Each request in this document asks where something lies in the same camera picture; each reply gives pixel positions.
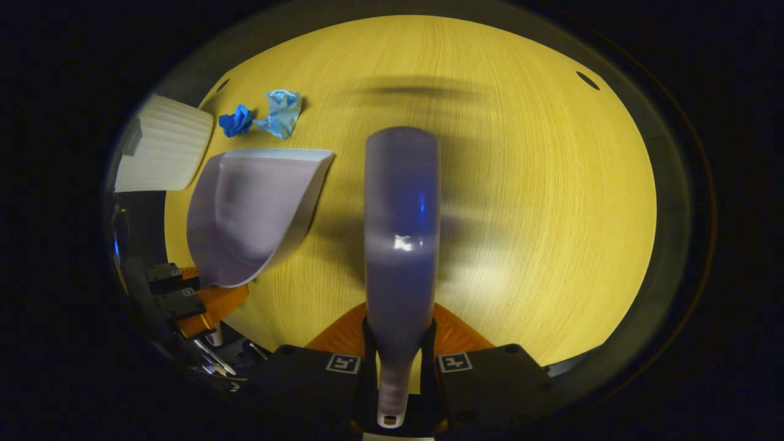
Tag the light blue paper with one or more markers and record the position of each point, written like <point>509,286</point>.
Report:
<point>283,113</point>

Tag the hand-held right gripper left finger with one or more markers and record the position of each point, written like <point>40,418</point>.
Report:
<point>306,386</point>

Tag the pale purple plastic dustpan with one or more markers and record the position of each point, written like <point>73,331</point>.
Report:
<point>251,214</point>

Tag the white ribbed garbage bin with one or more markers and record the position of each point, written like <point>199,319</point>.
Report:
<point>162,153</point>

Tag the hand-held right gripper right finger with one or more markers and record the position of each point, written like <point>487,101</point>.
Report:
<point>490,386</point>

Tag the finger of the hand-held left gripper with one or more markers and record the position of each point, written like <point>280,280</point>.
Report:
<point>162,277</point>
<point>180,304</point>

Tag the dark blue paper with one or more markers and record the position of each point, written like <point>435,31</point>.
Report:
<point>236,120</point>

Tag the wooden desktop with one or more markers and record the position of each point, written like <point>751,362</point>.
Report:
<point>520,202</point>

